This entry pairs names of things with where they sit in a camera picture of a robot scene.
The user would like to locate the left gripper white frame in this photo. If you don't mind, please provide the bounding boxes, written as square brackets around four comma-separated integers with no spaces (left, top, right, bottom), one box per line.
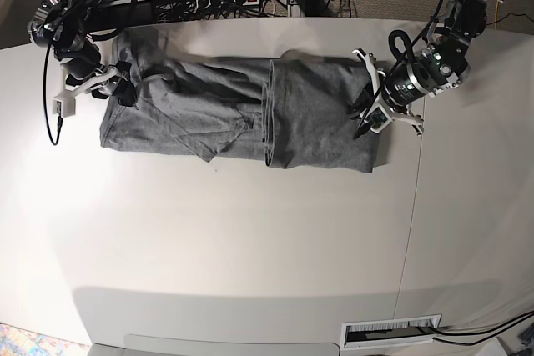
[349,48,428,140]

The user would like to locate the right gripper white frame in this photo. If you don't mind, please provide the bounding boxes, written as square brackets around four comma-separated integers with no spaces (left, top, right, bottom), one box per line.
[53,58,138,107]

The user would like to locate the grey T-shirt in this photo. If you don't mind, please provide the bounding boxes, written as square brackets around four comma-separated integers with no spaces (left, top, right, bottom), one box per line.
[99,32,379,173]

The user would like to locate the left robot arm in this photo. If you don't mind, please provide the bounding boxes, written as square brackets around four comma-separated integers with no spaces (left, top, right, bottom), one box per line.
[350,0,502,138]

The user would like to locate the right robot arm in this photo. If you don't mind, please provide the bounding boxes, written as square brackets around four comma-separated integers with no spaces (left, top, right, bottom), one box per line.
[28,0,138,116]

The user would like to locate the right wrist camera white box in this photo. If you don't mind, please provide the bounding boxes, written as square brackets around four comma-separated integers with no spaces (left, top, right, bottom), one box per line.
[52,96,76,118]

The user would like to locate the white power strip red switch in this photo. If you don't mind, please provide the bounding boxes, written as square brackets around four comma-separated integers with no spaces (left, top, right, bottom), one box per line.
[194,0,262,11]

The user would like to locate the yellow cable on floor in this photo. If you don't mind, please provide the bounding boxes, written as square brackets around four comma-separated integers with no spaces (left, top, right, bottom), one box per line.
[490,0,504,28]

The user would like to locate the table cable grommet box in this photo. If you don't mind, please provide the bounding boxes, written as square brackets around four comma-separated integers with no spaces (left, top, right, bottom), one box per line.
[340,314,441,351]

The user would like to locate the black cables at table edge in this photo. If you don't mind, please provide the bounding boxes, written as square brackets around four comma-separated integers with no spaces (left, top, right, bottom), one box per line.
[431,312,534,347]

